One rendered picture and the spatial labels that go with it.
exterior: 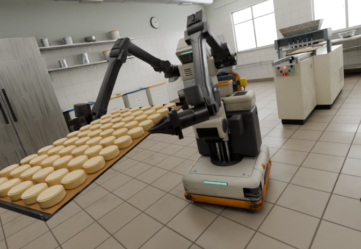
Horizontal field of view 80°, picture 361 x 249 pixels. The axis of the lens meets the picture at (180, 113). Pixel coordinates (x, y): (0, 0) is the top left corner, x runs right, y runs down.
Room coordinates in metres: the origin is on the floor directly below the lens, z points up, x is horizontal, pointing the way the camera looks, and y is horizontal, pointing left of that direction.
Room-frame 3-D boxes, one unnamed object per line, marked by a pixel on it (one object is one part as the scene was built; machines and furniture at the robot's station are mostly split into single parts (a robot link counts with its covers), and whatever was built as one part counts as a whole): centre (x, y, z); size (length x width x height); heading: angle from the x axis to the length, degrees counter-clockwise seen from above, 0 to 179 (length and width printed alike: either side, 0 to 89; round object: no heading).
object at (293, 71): (2.78, -1.46, 0.77); 0.24 x 0.04 x 0.14; 44
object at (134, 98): (5.23, 1.07, 0.39); 0.64 x 0.54 x 0.77; 42
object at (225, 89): (1.82, -0.36, 0.87); 0.23 x 0.15 x 0.11; 59
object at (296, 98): (3.03, -1.72, 0.45); 0.70 x 0.34 x 0.90; 134
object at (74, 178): (0.45, 0.27, 0.96); 0.05 x 0.05 x 0.02
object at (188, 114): (0.69, 0.00, 0.98); 0.07 x 0.07 x 0.10; 14
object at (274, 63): (3.57, -2.06, 0.87); 2.01 x 0.03 x 0.07; 134
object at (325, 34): (3.39, -2.08, 1.01); 0.72 x 0.33 x 0.34; 44
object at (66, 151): (0.65, 0.37, 0.97); 0.05 x 0.05 x 0.02
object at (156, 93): (5.67, 0.59, 0.39); 0.64 x 0.54 x 0.77; 40
